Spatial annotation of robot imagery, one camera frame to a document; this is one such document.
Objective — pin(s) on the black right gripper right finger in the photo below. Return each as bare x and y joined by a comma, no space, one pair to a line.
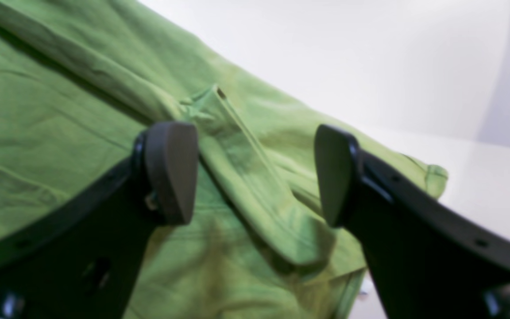
426,261

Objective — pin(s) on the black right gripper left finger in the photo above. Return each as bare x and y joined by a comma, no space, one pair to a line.
82,260

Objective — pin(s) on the green T-shirt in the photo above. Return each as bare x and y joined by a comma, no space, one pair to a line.
79,79

